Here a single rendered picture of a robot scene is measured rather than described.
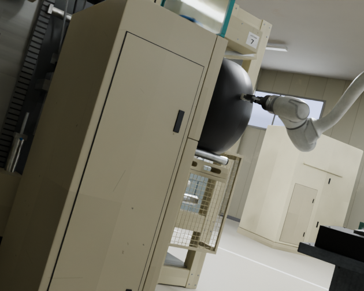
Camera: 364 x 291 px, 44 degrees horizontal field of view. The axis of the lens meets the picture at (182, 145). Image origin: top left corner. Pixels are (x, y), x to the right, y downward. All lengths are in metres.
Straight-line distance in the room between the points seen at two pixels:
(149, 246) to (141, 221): 0.10
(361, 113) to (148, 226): 8.99
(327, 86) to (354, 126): 1.10
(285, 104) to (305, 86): 8.73
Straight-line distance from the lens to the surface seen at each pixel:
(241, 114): 2.35
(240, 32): 2.93
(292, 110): 2.00
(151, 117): 1.47
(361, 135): 10.18
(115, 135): 1.42
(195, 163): 2.34
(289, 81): 10.91
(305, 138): 2.11
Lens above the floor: 0.79
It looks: 3 degrees up
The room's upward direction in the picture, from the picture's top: 16 degrees clockwise
